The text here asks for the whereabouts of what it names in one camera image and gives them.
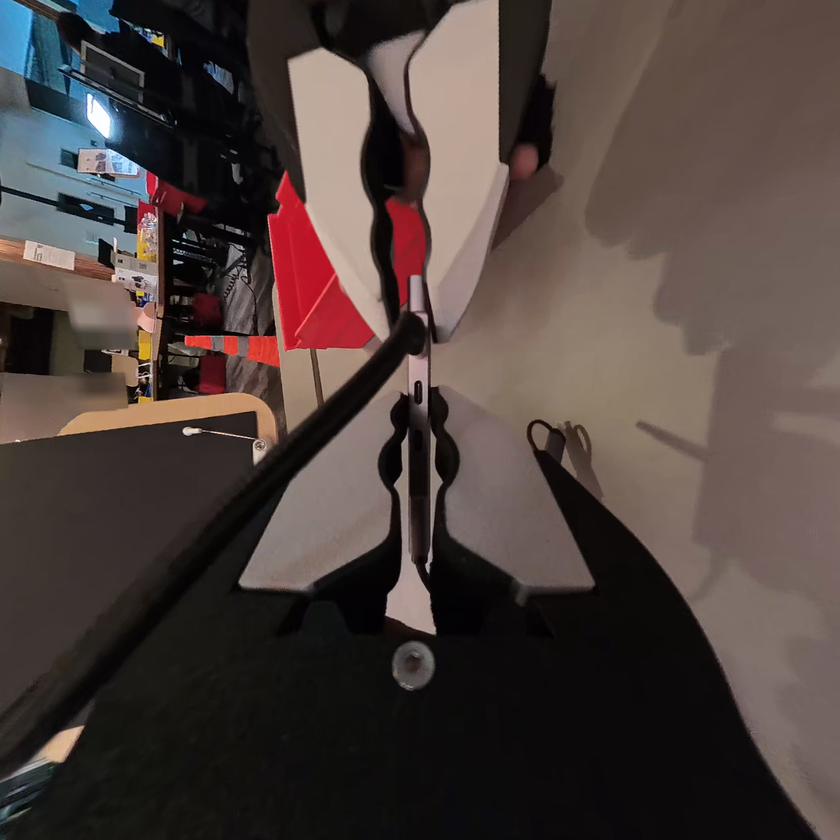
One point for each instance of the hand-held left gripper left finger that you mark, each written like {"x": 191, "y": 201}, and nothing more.
{"x": 328, "y": 525}

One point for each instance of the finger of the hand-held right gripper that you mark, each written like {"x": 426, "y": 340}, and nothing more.
{"x": 335, "y": 171}
{"x": 466, "y": 158}

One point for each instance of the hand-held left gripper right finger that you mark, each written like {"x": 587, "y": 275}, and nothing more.
{"x": 512, "y": 525}

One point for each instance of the red plastic bin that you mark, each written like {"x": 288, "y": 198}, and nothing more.
{"x": 309, "y": 276}

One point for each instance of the grey desk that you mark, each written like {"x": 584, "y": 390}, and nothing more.
{"x": 683, "y": 263}

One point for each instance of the person's right hand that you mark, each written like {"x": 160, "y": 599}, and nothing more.
{"x": 525, "y": 162}

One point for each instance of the orange traffic cone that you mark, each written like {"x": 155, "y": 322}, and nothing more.
{"x": 236, "y": 348}

